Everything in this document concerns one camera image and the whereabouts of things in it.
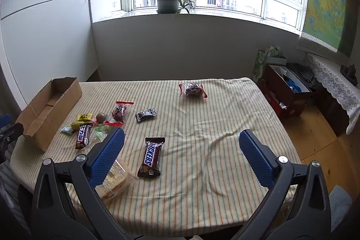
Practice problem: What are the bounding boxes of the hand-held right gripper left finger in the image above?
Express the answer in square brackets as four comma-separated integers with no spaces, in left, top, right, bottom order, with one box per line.
[31,128,126,240]

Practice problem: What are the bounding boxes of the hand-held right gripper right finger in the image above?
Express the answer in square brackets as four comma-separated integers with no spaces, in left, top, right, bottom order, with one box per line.
[238,129,332,240]

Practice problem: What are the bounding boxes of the clear bread packet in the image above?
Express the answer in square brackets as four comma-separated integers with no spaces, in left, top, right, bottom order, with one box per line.
[96,160,133,202]

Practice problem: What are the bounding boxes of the purple brown snack bar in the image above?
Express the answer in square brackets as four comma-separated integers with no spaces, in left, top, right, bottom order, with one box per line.
[75,124,93,150]

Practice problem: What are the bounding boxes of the red-sealed clear snack packet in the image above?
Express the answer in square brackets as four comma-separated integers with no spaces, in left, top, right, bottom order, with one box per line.
[104,101,135,127]
[179,83,209,99]

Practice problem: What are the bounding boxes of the cardboard box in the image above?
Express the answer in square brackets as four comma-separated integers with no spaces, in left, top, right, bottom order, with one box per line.
[15,77,83,152]

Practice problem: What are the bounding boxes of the green jelly cup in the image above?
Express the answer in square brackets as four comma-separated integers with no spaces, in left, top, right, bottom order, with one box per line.
[94,126,109,142]

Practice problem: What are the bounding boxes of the brown chocolate bar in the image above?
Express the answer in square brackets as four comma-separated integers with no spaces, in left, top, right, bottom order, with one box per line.
[137,137,165,179]

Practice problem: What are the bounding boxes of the small dark chocolate packet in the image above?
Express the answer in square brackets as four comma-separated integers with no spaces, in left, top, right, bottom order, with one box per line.
[135,108,157,123]

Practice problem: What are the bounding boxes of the striped tablecloth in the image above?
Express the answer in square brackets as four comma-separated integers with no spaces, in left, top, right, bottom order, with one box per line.
[10,77,301,238]

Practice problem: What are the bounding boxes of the red storage box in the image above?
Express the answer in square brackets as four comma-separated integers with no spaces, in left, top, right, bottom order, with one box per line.
[264,64,313,118]

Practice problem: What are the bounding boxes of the blue plastic bag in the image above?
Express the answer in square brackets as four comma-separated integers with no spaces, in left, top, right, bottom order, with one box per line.
[283,74,306,93]

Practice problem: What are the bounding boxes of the dark wooden cabinet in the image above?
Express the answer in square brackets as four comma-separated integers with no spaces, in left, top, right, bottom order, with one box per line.
[312,83,349,136]

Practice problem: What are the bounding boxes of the green paper bag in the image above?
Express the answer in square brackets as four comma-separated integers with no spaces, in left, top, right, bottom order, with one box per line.
[251,45,287,83]

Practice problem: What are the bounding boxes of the white cabinet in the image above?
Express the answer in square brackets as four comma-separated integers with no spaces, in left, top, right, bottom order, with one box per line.
[0,0,99,111]

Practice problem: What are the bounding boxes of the white lace cloth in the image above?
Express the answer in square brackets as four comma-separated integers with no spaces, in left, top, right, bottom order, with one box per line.
[306,53,360,135]

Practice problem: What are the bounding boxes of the dark figurine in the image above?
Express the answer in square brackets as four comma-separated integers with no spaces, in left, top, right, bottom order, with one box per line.
[340,64,358,79]

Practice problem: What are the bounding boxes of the wall map poster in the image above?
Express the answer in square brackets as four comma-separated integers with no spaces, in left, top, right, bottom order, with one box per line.
[298,0,355,58]

